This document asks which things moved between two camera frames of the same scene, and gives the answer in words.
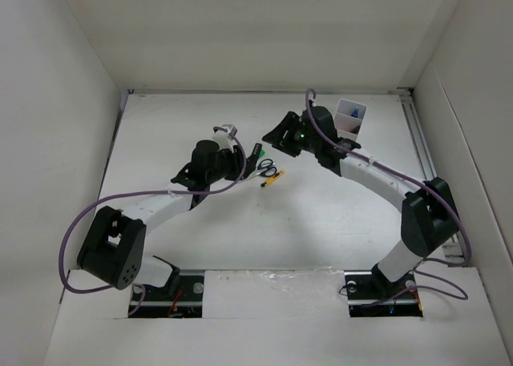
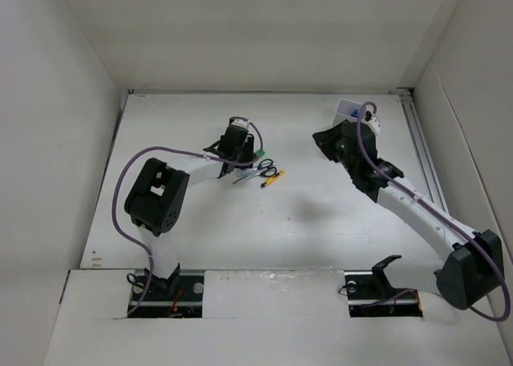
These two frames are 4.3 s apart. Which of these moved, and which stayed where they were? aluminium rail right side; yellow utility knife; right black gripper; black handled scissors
Moved: right black gripper
Stayed: yellow utility knife; aluminium rail right side; black handled scissors
